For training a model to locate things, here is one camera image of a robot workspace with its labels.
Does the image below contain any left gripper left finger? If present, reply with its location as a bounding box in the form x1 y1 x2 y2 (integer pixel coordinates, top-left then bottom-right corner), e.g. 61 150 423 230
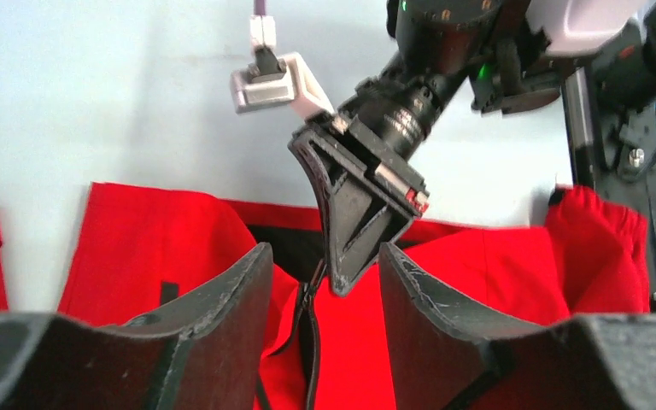
0 243 273 409

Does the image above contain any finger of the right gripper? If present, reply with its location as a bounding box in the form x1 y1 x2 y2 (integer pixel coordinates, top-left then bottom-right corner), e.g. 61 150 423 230
289 121 429 296

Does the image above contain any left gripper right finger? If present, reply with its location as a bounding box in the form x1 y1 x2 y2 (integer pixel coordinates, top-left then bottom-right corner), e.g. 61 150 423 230
378 243 656 409

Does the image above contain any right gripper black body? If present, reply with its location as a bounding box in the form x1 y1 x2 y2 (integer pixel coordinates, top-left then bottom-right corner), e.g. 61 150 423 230
337 55 467 187

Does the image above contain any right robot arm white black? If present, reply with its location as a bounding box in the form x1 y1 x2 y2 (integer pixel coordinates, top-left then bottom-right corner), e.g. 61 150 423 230
289 1 656 301

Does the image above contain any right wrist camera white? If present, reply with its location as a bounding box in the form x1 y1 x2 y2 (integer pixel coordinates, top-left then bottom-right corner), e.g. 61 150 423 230
230 14 335 120

